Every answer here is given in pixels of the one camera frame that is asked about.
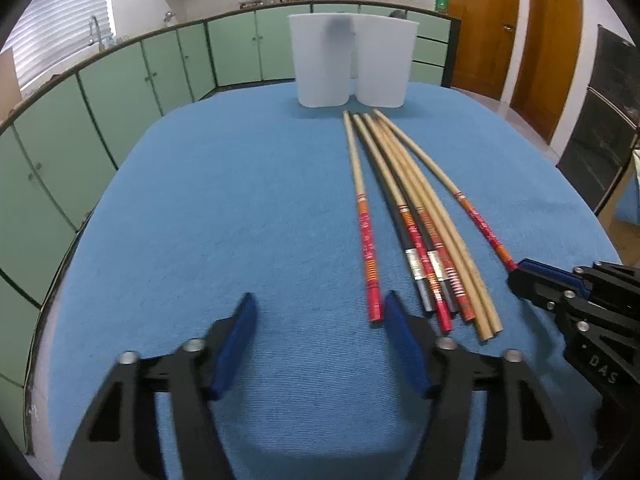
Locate red-ended bamboo chopstick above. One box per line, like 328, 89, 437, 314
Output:
373, 108, 518, 272
363, 114, 475, 323
343, 112, 384, 325
350, 114, 452, 335

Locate green lower kitchen cabinets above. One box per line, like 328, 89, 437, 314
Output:
0, 1, 461, 456

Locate white window blinds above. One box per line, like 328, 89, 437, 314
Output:
4, 0, 113, 87

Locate plain bamboo chopstick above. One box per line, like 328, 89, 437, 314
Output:
371, 119, 501, 341
375, 118, 502, 336

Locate dark glass cabinet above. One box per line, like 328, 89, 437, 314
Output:
558, 26, 639, 214

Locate blue table cloth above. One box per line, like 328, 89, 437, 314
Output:
48, 84, 618, 479

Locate white two-compartment utensil holder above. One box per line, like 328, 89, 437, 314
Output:
288, 13, 418, 108

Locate brown wooden door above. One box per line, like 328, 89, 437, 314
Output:
511, 0, 582, 142
448, 0, 520, 100

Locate chrome sink faucet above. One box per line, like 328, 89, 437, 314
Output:
89, 15, 105, 52

